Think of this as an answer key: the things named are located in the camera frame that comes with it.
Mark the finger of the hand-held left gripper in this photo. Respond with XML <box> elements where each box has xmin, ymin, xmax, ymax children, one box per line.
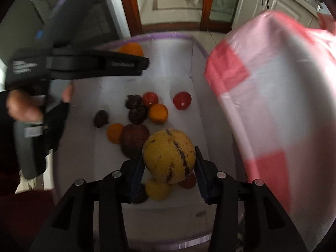
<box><xmin>48</xmin><ymin>48</ymin><xmax>150</xmax><ymax>81</ymax></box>

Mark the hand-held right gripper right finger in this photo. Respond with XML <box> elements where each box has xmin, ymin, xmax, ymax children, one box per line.
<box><xmin>194</xmin><ymin>146</ymin><xmax>307</xmax><ymax>252</ymax></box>

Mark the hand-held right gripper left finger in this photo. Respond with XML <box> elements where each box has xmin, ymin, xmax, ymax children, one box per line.
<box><xmin>30</xmin><ymin>154</ymin><xmax>146</xmax><ymax>252</ymax></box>

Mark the small yellow round fruit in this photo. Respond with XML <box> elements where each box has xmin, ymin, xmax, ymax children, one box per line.
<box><xmin>145</xmin><ymin>179</ymin><xmax>173</xmax><ymax>201</ymax></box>

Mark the brown round fruit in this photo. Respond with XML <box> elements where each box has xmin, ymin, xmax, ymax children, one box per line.
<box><xmin>120</xmin><ymin>124</ymin><xmax>151</xmax><ymax>160</ymax></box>

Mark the yellow striped pepino melon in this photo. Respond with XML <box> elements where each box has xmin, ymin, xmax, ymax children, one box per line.
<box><xmin>142</xmin><ymin>128</ymin><xmax>197</xmax><ymax>185</ymax></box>

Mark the small red tomato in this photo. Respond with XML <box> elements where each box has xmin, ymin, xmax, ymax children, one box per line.
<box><xmin>142</xmin><ymin>92</ymin><xmax>159</xmax><ymax>107</ymax></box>

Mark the small orange tangerine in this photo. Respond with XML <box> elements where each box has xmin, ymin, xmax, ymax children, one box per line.
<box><xmin>148</xmin><ymin>104</ymin><xmax>168</xmax><ymax>125</ymax></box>
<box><xmin>107</xmin><ymin>123</ymin><xmax>124</xmax><ymax>145</ymax></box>

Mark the white box purple rim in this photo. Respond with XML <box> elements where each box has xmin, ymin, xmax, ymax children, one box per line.
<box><xmin>51</xmin><ymin>31</ymin><xmax>246</xmax><ymax>250</ymax></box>

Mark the purple wrinkled passion fruit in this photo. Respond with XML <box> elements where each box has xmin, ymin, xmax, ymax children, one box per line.
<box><xmin>94</xmin><ymin>109</ymin><xmax>109</xmax><ymax>128</ymax></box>

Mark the person's left hand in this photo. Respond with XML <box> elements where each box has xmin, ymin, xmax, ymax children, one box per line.
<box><xmin>7</xmin><ymin>83</ymin><xmax>74</xmax><ymax>123</ymax></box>

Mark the grey refrigerator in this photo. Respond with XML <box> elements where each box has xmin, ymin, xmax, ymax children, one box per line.
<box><xmin>16</xmin><ymin>0</ymin><xmax>130</xmax><ymax>46</ymax></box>

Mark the red white checkered tablecloth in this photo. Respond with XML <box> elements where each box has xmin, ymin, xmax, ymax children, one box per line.
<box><xmin>204</xmin><ymin>12</ymin><xmax>336</xmax><ymax>252</ymax></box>

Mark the person's red clothing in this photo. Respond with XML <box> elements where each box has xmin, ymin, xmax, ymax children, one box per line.
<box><xmin>0</xmin><ymin>186</ymin><xmax>57</xmax><ymax>252</ymax></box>

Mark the white kitchen cabinet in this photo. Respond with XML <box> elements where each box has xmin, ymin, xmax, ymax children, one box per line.
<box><xmin>232</xmin><ymin>0</ymin><xmax>321</xmax><ymax>30</ymax></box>

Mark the wooden door frame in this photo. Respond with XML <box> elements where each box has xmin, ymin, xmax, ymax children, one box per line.
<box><xmin>117</xmin><ymin>0</ymin><xmax>237</xmax><ymax>35</ymax></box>

